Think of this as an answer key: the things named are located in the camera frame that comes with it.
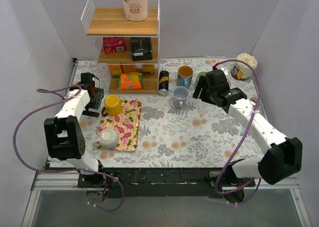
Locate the grey-blue mug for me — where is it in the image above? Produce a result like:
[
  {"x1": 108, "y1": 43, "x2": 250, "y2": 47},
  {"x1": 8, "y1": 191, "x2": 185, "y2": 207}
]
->
[{"x1": 173, "y1": 86, "x2": 189, "y2": 108}]

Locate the blue butterfly ceramic mug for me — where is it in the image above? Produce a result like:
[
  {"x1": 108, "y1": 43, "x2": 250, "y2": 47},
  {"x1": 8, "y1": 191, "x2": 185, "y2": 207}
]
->
[{"x1": 176, "y1": 66, "x2": 193, "y2": 89}]

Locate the light green mug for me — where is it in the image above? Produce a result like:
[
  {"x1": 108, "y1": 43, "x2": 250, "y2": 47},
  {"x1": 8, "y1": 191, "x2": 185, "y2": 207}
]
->
[{"x1": 197, "y1": 71, "x2": 206, "y2": 80}]

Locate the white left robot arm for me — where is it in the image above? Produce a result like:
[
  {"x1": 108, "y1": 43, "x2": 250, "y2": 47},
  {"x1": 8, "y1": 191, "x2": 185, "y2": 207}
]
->
[{"x1": 44, "y1": 72, "x2": 106, "y2": 187}]

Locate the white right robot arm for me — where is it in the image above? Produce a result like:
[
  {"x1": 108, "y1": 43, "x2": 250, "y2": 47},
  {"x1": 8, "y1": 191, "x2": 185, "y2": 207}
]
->
[{"x1": 193, "y1": 69, "x2": 303, "y2": 186}]

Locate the yellow mug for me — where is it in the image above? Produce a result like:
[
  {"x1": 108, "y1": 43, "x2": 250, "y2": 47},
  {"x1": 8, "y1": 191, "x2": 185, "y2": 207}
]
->
[{"x1": 102, "y1": 95, "x2": 123, "y2": 117}]

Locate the white ceramic mug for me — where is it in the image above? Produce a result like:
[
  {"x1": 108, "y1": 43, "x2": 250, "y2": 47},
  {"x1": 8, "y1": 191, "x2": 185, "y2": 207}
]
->
[{"x1": 93, "y1": 128, "x2": 119, "y2": 149}]

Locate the cartoon jar with cloth lid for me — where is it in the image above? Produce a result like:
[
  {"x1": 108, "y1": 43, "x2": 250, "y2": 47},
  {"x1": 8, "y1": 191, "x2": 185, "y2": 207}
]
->
[{"x1": 231, "y1": 53, "x2": 258, "y2": 80}]

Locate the yellow box left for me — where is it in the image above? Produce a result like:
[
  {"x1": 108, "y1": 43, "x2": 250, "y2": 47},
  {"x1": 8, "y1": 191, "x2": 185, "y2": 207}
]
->
[{"x1": 108, "y1": 64, "x2": 123, "y2": 78}]

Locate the yellow box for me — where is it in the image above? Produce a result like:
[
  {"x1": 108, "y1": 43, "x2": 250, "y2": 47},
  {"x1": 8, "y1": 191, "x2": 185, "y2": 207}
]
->
[
  {"x1": 108, "y1": 64, "x2": 123, "y2": 78},
  {"x1": 122, "y1": 64, "x2": 137, "y2": 73},
  {"x1": 142, "y1": 64, "x2": 155, "y2": 74}
]

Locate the black beverage can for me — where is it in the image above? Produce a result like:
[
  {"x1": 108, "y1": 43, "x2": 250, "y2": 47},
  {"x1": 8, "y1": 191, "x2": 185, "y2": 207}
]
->
[{"x1": 159, "y1": 70, "x2": 169, "y2": 96}]

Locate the orange yellow sponge pack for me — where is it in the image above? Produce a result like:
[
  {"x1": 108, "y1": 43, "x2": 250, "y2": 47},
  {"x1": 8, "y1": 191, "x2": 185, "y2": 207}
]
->
[{"x1": 117, "y1": 72, "x2": 144, "y2": 90}]

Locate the yellow box middle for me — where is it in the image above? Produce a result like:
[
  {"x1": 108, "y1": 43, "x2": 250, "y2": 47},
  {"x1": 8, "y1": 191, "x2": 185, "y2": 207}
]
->
[{"x1": 122, "y1": 64, "x2": 137, "y2": 73}]

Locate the floral serving tray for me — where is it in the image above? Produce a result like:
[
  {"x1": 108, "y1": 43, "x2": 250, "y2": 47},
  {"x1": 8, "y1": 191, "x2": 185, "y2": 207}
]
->
[{"x1": 97, "y1": 99, "x2": 142, "y2": 152}]

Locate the floral tablecloth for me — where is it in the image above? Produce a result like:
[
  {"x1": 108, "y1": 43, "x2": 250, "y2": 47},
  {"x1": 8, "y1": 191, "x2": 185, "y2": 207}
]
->
[{"x1": 51, "y1": 57, "x2": 275, "y2": 169}]

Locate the red tissue box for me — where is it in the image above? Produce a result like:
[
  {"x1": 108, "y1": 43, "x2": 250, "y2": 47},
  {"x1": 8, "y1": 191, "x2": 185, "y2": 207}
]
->
[{"x1": 103, "y1": 37, "x2": 126, "y2": 54}]

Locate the yellow box right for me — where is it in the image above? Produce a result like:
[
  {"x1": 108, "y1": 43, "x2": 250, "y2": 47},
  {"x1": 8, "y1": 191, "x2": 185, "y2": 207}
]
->
[{"x1": 142, "y1": 64, "x2": 155, "y2": 74}]

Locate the black coffee bag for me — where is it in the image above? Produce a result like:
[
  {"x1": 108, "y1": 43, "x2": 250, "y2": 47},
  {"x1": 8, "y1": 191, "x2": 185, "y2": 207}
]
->
[{"x1": 131, "y1": 37, "x2": 153, "y2": 61}]

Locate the wrapped toilet paper roll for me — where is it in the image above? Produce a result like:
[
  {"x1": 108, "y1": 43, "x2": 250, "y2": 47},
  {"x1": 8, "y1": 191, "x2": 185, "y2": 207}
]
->
[{"x1": 123, "y1": 0, "x2": 149, "y2": 21}]

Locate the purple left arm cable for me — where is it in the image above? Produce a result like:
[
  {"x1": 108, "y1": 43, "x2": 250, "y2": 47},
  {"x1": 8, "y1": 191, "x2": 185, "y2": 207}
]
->
[{"x1": 12, "y1": 85, "x2": 125, "y2": 212}]

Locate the wooden wire shelf rack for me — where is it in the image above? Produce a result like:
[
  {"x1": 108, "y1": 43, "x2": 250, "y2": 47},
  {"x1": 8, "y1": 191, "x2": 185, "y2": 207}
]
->
[{"x1": 81, "y1": 0, "x2": 160, "y2": 94}]

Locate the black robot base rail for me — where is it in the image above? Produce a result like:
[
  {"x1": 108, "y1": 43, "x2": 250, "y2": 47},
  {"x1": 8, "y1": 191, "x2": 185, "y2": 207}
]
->
[{"x1": 77, "y1": 167, "x2": 255, "y2": 199}]

